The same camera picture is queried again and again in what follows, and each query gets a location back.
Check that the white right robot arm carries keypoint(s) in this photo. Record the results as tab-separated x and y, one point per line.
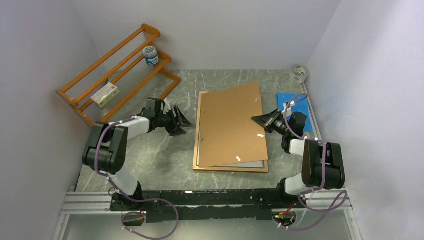
322	163

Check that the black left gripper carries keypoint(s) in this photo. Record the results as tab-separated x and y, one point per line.
173	129

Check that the clear tape roll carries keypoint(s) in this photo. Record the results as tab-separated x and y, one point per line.
298	73

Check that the blue plastic sheet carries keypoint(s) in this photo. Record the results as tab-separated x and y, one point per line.
302	107

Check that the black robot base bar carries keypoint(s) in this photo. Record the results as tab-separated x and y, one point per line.
168	205

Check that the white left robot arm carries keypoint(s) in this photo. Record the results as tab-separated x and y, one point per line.
106	146

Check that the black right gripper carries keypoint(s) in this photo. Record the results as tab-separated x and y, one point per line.
267	120

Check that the brown frame backing board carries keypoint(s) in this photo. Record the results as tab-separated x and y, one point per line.
232	126

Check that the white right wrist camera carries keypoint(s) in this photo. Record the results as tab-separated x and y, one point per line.
288	109

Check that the small white cardboard box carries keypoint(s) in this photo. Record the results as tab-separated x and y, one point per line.
105	95

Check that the blue white lidded jar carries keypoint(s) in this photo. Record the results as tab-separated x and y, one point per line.
150	54

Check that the orange wooden shelf rack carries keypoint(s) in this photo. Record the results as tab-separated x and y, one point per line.
124	66

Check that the wooden picture frame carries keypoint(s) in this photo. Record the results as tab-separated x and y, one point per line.
261	170

